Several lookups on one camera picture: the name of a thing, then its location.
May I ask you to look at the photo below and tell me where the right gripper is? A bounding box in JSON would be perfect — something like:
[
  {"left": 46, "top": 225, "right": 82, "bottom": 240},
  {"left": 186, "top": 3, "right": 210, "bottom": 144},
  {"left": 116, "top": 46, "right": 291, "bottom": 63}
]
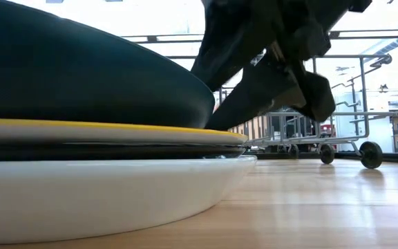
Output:
[{"left": 190, "top": 0, "right": 373, "bottom": 130}]

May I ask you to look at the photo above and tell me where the white plate dark teal underside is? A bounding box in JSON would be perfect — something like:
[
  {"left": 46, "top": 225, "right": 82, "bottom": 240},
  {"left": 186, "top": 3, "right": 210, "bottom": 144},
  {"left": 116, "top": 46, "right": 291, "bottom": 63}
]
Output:
[{"left": 0, "top": 0, "right": 216, "bottom": 129}]

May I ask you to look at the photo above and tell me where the white deep plate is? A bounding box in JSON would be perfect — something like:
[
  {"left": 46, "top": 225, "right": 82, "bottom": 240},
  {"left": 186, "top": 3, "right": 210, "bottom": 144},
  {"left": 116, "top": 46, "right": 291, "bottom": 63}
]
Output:
[{"left": 0, "top": 154, "right": 258, "bottom": 245}]

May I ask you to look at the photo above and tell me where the yellow white-patterned plate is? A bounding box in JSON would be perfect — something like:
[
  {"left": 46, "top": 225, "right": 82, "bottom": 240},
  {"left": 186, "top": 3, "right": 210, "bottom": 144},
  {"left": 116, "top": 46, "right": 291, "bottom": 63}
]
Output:
[{"left": 0, "top": 118, "right": 249, "bottom": 146}]

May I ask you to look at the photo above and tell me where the white cabinet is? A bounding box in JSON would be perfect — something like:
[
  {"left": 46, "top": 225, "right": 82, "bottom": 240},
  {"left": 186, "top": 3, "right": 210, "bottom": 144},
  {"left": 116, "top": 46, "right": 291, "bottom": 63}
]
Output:
[{"left": 333, "top": 91, "right": 393, "bottom": 153}]

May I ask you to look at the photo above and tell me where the red box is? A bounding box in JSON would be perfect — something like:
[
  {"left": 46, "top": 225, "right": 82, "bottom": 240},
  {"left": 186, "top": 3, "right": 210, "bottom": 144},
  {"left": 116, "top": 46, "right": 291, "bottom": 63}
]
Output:
[{"left": 321, "top": 123, "right": 337, "bottom": 138}]

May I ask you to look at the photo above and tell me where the black plate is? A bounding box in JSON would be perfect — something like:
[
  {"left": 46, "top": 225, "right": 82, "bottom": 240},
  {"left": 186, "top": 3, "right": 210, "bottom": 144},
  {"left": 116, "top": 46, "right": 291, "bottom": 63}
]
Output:
[{"left": 0, "top": 140, "right": 247, "bottom": 162}]

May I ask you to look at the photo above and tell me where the grey wire dish rack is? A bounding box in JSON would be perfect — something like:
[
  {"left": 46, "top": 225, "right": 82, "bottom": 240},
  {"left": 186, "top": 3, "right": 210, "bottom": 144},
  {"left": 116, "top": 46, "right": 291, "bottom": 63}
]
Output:
[{"left": 216, "top": 53, "right": 393, "bottom": 170}]

